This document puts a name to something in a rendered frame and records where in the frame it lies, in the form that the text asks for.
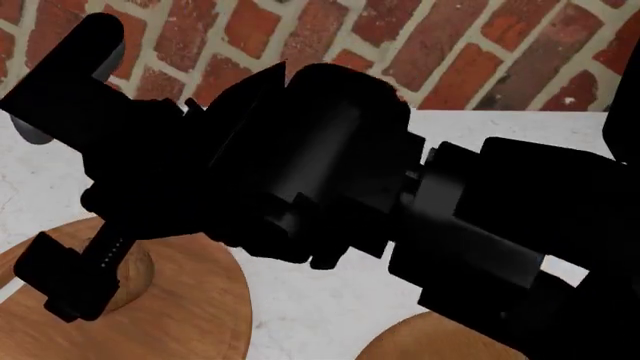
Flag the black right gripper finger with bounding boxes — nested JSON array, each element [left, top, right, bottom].
[[13, 219, 133, 324], [0, 12, 126, 152]]

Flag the brown bread roll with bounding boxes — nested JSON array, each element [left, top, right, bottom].
[[108, 242, 155, 312]]

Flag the round wooden cutting board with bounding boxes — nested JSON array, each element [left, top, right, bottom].
[[0, 216, 252, 360]]

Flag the round wooden board right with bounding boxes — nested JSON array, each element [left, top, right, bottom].
[[356, 309, 525, 360]]

